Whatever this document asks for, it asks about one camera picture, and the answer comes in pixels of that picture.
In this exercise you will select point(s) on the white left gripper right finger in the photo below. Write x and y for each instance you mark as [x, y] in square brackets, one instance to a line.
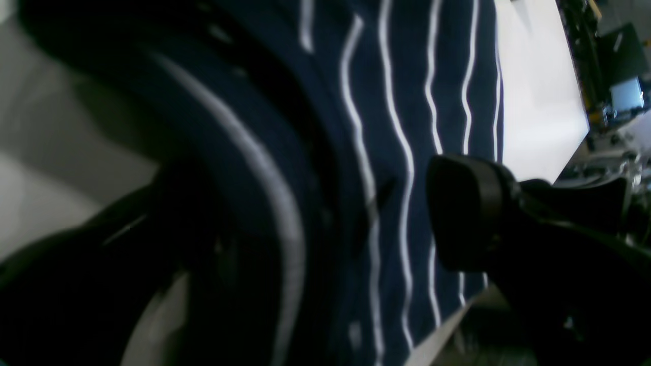
[580, 290]

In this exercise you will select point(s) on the navy white striped t-shirt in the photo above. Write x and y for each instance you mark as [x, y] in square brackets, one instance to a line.
[316, 120]

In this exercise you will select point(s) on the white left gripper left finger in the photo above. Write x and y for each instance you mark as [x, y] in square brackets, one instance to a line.
[75, 297]

